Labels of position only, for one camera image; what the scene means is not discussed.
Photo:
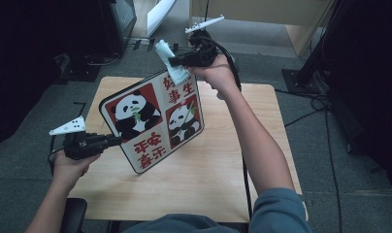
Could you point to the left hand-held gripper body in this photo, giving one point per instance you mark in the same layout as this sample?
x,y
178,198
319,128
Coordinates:
x,y
84,145

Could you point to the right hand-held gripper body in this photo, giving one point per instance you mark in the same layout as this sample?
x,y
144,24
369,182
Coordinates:
x,y
202,48

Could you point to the panda picture board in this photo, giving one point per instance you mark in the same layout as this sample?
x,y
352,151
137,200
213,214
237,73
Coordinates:
x,y
145,110

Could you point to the person's left hand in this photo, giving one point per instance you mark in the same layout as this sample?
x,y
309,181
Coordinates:
x,y
69,168

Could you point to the person's right hand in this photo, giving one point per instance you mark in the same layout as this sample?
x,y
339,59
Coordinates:
x,y
218,76

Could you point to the black tape strip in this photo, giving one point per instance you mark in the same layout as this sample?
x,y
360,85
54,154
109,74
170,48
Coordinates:
x,y
137,45
151,44

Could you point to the black tape corner mark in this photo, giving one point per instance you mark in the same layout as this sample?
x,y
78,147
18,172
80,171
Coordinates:
x,y
84,108

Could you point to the white curved panel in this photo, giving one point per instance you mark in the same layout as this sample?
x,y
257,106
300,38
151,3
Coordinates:
x,y
161,14

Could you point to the dark monitor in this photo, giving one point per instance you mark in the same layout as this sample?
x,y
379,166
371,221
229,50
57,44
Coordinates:
x,y
124,13

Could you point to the black chair armrest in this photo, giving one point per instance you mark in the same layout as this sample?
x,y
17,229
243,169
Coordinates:
x,y
72,216

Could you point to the light wooden cabinet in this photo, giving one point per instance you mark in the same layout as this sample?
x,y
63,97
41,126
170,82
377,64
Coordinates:
x,y
265,9

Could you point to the black metal stand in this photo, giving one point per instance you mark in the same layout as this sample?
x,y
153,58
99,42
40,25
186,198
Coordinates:
x,y
300,81

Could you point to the person's blue shirt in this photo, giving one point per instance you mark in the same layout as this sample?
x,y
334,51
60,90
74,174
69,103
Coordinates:
x,y
275,210

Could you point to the black floor base plate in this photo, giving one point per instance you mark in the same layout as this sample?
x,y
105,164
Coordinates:
x,y
76,69

